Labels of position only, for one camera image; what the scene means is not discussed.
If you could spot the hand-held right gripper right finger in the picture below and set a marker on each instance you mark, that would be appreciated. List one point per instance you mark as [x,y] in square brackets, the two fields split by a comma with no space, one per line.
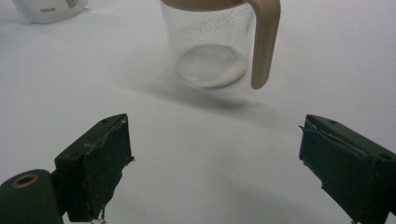
[348,168]

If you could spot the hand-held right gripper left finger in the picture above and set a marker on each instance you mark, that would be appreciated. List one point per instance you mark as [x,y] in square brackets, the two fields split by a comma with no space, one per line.
[93,168]

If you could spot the clear plastic bag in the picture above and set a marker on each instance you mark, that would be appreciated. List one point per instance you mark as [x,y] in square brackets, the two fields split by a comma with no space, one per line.
[46,12]

